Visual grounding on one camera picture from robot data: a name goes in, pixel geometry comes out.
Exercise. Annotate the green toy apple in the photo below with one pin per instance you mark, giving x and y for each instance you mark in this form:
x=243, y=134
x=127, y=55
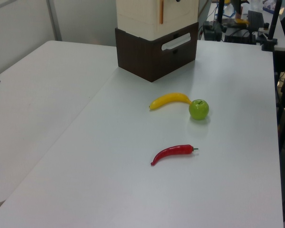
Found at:
x=199, y=109

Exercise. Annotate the yellow object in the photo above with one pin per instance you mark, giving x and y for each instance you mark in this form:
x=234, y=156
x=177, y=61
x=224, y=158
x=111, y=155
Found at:
x=241, y=21

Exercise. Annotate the black electronic device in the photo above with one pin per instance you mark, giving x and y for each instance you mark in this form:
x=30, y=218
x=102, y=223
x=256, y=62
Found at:
x=212, y=31

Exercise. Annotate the cream plastic cabinet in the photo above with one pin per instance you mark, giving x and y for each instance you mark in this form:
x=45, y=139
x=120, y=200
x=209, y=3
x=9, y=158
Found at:
x=135, y=21

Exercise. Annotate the red toy chili pepper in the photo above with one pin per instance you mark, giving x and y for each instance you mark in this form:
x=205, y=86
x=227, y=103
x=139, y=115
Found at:
x=173, y=152

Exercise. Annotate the dark brown wooden box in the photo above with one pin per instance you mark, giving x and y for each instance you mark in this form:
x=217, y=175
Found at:
x=142, y=57

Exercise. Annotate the cream cabinet door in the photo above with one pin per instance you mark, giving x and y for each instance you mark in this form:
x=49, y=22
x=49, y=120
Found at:
x=180, y=16

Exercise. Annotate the thin black pole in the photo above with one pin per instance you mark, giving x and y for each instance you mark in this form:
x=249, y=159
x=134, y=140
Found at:
x=220, y=12

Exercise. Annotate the black pole with clamp base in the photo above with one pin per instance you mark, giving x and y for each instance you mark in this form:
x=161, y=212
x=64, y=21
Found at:
x=273, y=26

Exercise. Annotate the black emergency button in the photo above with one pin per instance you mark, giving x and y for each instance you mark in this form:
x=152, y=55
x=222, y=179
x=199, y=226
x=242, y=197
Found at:
x=266, y=26

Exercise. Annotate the yellow toy banana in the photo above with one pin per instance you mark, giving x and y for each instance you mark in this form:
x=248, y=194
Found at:
x=168, y=98

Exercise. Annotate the dark grey panel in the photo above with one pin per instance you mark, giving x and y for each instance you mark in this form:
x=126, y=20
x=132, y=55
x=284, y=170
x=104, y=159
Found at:
x=255, y=19

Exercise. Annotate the flat black box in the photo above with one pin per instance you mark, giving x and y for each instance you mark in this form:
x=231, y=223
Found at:
x=240, y=36

